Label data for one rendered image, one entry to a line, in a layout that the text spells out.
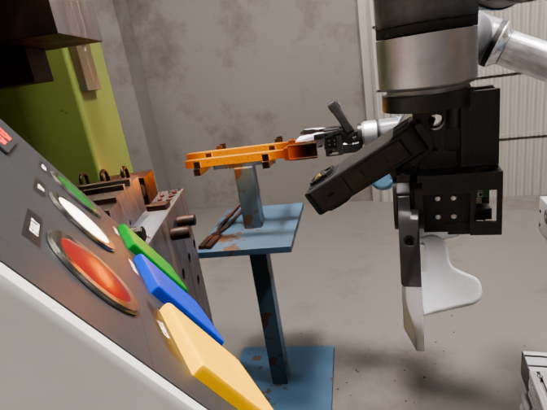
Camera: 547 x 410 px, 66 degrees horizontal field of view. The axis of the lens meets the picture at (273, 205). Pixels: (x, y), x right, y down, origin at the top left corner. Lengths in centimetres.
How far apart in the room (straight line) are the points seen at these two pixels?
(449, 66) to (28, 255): 29
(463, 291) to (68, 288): 28
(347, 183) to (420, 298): 11
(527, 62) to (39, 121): 120
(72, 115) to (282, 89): 259
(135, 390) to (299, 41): 341
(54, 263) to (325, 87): 335
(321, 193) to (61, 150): 89
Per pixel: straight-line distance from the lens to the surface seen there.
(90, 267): 21
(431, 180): 35
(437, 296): 36
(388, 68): 35
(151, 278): 32
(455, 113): 37
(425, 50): 34
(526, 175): 361
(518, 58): 125
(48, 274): 18
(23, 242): 19
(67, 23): 81
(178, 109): 396
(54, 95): 116
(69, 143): 117
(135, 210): 92
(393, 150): 36
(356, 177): 37
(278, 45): 357
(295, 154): 123
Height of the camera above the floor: 117
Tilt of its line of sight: 18 degrees down
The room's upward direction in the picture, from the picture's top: 9 degrees counter-clockwise
